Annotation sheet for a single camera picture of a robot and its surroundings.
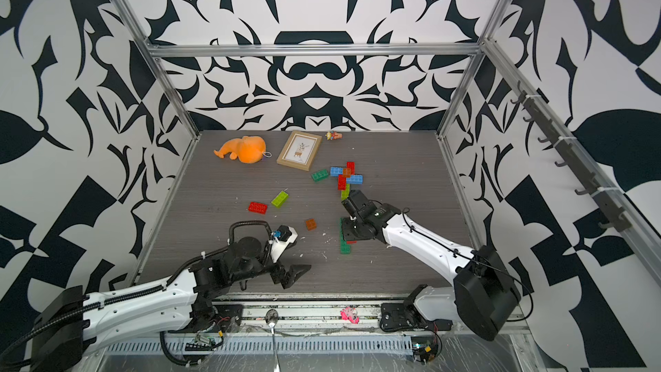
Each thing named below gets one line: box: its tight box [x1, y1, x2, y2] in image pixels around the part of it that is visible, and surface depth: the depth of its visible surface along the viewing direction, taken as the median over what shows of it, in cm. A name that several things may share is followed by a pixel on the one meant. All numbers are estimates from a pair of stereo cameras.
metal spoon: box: [265, 308, 281, 372], surface depth 75 cm
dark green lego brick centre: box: [310, 168, 329, 183], surface depth 107 cm
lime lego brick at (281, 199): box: [271, 190, 290, 209], surface depth 98 cm
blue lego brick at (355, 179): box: [345, 174, 364, 185], surface depth 104 cm
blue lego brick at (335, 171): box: [329, 167, 344, 177], surface depth 105 cm
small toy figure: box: [325, 130, 344, 141], surface depth 121 cm
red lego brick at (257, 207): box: [247, 201, 268, 215], surface depth 98 cm
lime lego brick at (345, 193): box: [340, 183, 351, 201], surface depth 101 cm
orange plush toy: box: [213, 136, 267, 165], surface depth 109 cm
